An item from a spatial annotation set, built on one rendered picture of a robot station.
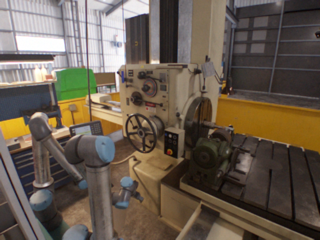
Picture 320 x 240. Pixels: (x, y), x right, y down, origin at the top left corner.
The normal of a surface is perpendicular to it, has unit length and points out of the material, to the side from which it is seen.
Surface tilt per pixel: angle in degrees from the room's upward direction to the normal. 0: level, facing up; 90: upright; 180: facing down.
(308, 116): 90
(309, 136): 90
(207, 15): 90
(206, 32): 90
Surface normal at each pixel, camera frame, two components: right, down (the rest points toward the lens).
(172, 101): -0.61, 0.25
